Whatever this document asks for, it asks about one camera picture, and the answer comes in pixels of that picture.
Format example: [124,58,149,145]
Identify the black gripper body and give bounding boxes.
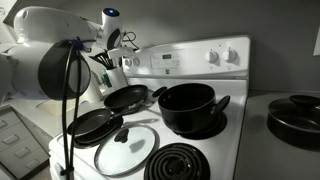
[113,54,128,69]

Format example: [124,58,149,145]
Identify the stove clock display panel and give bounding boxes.
[149,49,186,70]

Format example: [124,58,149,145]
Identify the white electric stove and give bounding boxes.
[48,34,251,180]

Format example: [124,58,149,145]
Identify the black ladle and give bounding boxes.
[107,54,115,70]

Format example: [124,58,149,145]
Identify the white utensil holder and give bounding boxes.
[105,66,129,90]

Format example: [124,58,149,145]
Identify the green dish soap bottle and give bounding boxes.
[101,68,113,88]

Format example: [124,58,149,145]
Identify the black spatula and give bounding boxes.
[89,54,102,64]

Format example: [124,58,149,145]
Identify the large black frying pan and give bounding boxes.
[103,84,159,114]

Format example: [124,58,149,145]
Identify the white paper towel roll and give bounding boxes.
[81,74,104,104]

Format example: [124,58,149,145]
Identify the small black frying pan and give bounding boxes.
[66,105,140,138]

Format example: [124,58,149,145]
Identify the coil burner under small pan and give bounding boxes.
[71,114,124,150]

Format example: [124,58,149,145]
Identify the glass lid with black knob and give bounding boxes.
[93,123,160,178]

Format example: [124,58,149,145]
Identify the bare black coil burner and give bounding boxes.
[143,142,212,180]

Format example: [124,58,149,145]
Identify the coil burner under pot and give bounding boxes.
[173,111,228,141]

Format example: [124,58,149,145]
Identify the grey drawer cabinet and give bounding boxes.
[0,104,51,179]

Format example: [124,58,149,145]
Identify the black pot on counter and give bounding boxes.
[267,94,320,134]

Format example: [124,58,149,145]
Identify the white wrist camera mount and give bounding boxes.
[107,46,136,60]

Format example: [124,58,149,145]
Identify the looped black wrist cable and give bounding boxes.
[121,31,140,51]

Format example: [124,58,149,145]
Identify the black two-handled pot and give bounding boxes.
[151,82,232,135]

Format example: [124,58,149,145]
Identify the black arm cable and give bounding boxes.
[60,39,84,180]

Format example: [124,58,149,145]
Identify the black long-handled saucepan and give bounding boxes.
[266,109,320,151]

